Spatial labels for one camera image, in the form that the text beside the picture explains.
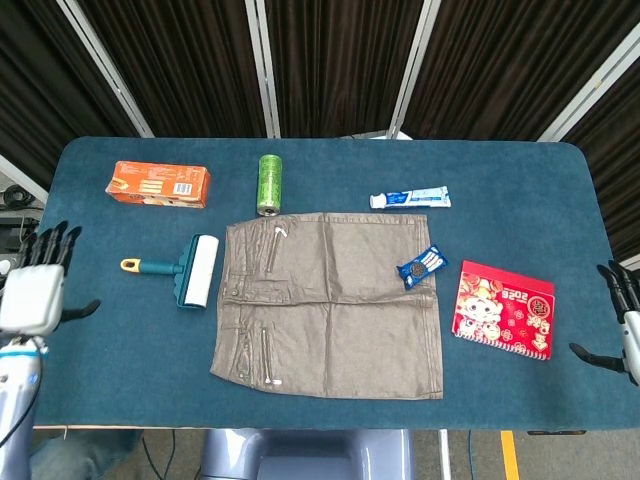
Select right five-finger robot hand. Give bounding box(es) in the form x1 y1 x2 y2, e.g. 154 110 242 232
569 259 640 386

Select left five-finger robot hand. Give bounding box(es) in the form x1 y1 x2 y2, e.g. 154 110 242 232
0 221 102 337

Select teal white lint roller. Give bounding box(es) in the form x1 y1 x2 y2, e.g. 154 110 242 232
119 232 220 311

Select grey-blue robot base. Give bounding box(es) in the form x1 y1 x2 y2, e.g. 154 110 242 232
199 428 416 480

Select grey-brown skirt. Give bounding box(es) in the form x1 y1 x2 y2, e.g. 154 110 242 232
208 212 445 401

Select black equipment box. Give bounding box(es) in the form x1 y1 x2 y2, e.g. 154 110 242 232
0 216 40 247

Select blue felt table cloth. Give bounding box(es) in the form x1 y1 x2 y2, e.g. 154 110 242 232
0 136 640 432

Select red spiral desk calendar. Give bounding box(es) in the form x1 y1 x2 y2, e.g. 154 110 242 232
452 259 556 361

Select yellow floor tape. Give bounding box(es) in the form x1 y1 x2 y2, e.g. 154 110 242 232
499 430 521 480

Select blue denim trouser leg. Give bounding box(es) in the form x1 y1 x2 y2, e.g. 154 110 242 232
28 429 144 480

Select orange cardboard box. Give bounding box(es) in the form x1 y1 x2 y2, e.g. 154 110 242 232
104 160 212 210

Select dark pleated curtain panel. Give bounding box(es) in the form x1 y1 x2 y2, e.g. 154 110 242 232
402 0 640 141
74 0 269 139
562 64 640 264
0 0 141 191
262 0 426 139

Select white table leg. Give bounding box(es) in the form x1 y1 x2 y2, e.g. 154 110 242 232
438 429 452 480

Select blue cookie pack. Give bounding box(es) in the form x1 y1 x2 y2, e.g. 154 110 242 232
396 243 449 292

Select green drink can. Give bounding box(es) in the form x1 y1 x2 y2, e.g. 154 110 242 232
256 154 284 218

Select white blue toothpaste tube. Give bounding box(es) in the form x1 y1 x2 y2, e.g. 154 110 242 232
369 185 452 210

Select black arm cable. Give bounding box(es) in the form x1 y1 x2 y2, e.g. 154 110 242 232
0 344 50 449

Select black cable coil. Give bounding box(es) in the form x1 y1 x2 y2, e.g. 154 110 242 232
0 183 37 210

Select white partition frame post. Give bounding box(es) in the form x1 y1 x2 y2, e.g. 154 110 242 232
55 0 155 139
387 0 442 140
537 34 640 142
0 153 50 202
243 0 282 139

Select black floor cables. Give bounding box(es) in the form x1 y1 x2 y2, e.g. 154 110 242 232
142 429 177 480

